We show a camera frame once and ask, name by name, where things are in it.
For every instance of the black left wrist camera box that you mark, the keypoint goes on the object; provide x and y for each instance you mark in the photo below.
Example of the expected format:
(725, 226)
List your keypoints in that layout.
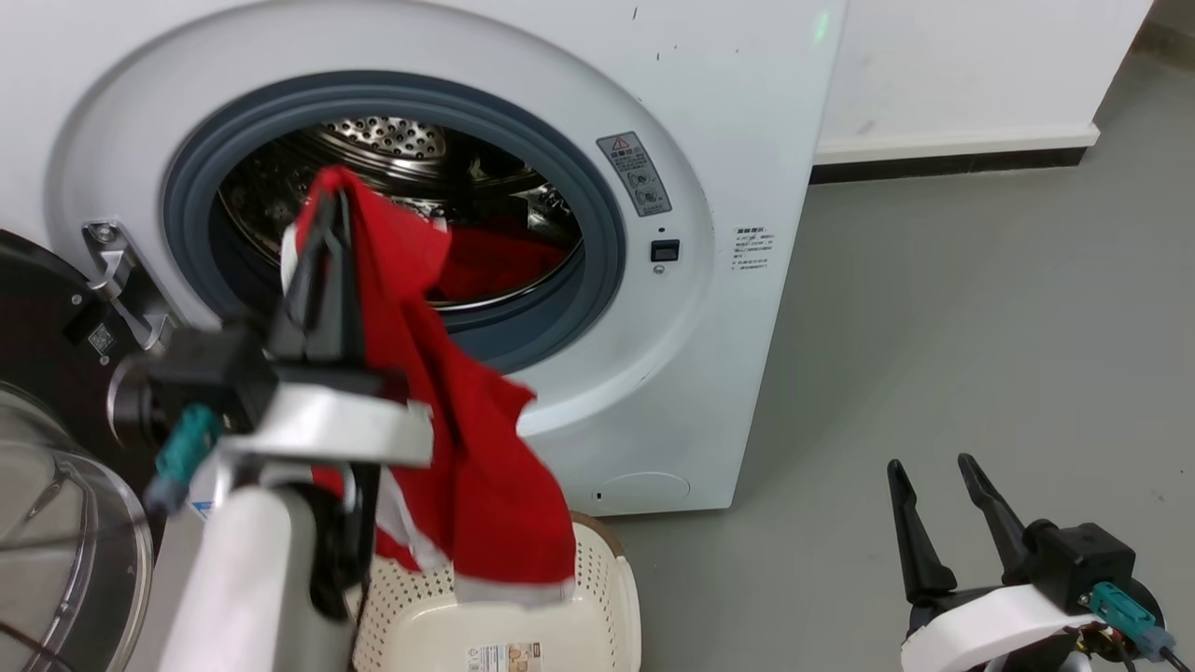
(210, 373)

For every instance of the round drain filter cover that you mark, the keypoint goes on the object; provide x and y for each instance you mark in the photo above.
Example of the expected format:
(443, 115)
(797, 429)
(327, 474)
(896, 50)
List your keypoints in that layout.
(644, 490)

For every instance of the grey warning sticker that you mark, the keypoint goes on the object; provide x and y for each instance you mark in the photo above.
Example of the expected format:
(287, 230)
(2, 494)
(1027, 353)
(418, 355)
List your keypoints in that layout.
(635, 174)

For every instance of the cream perforated laundry basket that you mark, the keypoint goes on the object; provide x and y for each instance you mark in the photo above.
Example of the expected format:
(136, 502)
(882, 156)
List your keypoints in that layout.
(597, 607)

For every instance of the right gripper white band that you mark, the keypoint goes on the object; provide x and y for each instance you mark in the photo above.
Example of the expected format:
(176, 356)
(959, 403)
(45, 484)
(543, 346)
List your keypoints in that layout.
(990, 621)

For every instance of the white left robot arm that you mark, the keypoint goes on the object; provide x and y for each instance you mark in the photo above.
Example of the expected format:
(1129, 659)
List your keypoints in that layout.
(252, 579)

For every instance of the teal right camera connector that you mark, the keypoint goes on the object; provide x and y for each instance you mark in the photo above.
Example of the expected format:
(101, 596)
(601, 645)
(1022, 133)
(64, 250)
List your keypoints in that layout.
(1125, 616)

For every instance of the black round washer door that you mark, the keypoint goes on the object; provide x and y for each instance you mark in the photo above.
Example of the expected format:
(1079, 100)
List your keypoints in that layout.
(42, 317)

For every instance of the black door latch slot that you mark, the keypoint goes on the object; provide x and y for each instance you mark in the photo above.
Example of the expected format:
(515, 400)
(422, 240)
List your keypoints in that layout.
(665, 250)

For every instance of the small text sticker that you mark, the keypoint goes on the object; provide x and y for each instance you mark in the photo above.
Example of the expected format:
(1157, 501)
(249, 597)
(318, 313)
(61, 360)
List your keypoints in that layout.
(753, 248)

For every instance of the dark wall baseboard strip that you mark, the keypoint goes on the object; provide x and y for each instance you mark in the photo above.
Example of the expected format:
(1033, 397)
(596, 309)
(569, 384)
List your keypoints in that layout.
(943, 164)

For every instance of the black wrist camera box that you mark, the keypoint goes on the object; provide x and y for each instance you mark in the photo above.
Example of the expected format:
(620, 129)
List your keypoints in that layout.
(1078, 560)
(210, 373)

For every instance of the white front-load washing machine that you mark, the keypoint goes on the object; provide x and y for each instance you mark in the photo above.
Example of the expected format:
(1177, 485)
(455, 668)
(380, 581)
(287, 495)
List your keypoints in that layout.
(709, 112)

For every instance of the red cloth in drum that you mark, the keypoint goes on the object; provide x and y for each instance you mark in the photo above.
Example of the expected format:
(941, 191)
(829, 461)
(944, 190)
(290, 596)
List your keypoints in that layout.
(504, 261)

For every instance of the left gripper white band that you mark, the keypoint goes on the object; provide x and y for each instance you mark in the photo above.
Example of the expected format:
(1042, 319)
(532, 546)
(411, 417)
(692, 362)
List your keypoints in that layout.
(336, 425)

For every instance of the stainless steel washer drum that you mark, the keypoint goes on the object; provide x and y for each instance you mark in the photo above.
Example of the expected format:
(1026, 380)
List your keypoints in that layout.
(392, 140)

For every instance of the grey rubber door gasket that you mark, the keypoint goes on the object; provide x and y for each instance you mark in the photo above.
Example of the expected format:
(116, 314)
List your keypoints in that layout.
(597, 233)

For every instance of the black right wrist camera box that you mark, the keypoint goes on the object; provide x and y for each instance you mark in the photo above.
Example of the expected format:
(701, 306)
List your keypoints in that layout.
(1078, 560)

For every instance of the metal door hinge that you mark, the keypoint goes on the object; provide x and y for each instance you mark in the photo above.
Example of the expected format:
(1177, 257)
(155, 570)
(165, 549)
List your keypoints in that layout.
(126, 280)

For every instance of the paper label on basket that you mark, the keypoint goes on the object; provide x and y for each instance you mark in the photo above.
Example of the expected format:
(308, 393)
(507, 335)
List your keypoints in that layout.
(504, 657)

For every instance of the teal camera connector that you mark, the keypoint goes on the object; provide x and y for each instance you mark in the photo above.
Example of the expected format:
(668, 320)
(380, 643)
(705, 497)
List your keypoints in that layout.
(185, 453)
(1125, 616)

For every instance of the teal left camera connector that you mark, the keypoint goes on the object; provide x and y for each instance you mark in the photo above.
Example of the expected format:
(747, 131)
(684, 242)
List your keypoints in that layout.
(185, 453)

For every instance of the red garment with white trim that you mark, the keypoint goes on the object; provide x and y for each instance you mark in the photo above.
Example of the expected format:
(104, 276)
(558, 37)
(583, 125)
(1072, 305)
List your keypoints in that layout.
(467, 448)

